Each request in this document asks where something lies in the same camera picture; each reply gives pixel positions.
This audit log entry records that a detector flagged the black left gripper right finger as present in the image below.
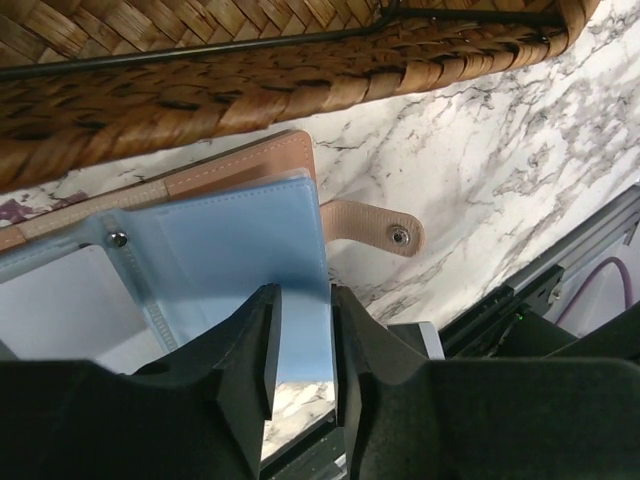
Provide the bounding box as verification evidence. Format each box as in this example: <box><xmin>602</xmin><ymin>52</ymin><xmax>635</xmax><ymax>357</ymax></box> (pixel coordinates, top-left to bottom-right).
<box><xmin>332</xmin><ymin>287</ymin><xmax>639</xmax><ymax>479</ymax></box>

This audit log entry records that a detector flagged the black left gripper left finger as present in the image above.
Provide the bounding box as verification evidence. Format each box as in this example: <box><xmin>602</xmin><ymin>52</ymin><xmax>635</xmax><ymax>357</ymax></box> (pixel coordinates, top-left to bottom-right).
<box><xmin>1</xmin><ymin>284</ymin><xmax>282</xmax><ymax>479</ymax></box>

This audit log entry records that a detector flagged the brown woven divided basket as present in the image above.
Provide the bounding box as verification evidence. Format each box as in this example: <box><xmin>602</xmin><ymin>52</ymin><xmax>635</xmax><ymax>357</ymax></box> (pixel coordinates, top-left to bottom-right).
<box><xmin>1</xmin><ymin>0</ymin><xmax>597</xmax><ymax>192</ymax></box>

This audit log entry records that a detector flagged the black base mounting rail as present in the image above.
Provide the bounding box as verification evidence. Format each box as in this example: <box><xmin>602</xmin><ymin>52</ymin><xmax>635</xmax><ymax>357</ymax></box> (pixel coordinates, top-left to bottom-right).
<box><xmin>260</xmin><ymin>265</ymin><xmax>575</xmax><ymax>479</ymax></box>

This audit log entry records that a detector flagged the aluminium extrusion frame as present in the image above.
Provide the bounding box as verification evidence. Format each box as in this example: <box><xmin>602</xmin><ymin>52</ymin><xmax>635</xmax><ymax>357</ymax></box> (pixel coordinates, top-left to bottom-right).
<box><xmin>506</xmin><ymin>184</ymin><xmax>639</xmax><ymax>303</ymax></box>

